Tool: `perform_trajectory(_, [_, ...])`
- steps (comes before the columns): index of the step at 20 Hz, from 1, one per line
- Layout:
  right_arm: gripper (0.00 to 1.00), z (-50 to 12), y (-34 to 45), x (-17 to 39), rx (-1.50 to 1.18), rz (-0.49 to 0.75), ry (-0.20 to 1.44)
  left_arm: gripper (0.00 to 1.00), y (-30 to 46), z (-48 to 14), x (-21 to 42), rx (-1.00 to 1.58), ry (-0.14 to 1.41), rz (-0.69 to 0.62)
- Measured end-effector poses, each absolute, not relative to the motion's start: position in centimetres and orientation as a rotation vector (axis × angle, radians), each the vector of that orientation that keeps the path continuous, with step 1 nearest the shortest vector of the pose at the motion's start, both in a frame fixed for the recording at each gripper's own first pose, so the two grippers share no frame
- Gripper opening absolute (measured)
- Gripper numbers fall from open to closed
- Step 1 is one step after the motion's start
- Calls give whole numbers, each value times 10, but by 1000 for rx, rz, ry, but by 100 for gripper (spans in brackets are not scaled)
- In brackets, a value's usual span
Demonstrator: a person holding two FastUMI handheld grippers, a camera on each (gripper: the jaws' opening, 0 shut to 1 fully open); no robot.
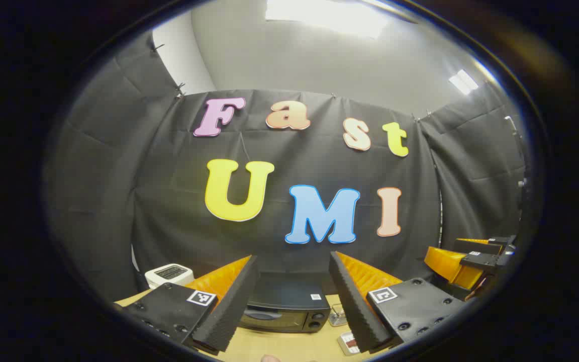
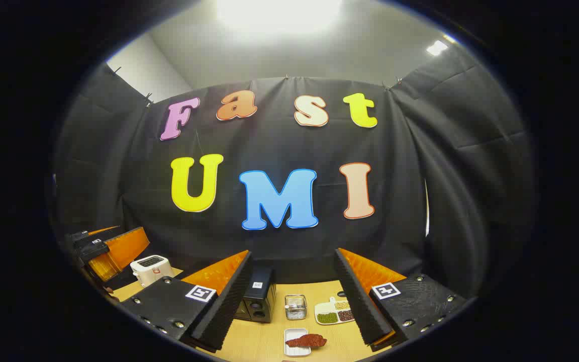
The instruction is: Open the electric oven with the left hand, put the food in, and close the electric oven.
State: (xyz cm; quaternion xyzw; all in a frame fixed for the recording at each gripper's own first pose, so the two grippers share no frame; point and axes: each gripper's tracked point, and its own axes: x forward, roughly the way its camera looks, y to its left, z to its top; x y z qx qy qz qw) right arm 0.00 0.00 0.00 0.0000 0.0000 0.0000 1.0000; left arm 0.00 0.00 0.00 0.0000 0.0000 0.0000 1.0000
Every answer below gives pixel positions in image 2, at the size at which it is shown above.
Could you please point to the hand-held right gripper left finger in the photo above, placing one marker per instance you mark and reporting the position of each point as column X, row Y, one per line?
column 224, row 311

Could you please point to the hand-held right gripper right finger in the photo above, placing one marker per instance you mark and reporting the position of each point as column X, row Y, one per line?
column 360, row 306

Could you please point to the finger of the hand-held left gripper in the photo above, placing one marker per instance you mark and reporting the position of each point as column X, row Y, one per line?
column 126, row 246
column 101, row 264

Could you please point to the black electric oven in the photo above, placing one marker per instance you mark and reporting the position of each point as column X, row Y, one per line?
column 259, row 296

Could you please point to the red-brown meat slice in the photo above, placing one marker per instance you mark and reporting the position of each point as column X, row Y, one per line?
column 307, row 341

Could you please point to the white divided bean dish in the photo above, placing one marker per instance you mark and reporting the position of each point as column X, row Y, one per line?
column 332, row 314

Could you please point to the white toaster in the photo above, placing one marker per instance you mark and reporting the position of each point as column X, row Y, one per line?
column 151, row 271

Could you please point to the white rectangular tray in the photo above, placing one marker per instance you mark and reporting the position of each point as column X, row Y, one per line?
column 292, row 352

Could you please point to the black backdrop cloth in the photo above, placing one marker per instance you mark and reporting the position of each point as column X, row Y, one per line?
column 279, row 141

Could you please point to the ceiling light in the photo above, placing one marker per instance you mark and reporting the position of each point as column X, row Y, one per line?
column 279, row 12
column 437, row 48

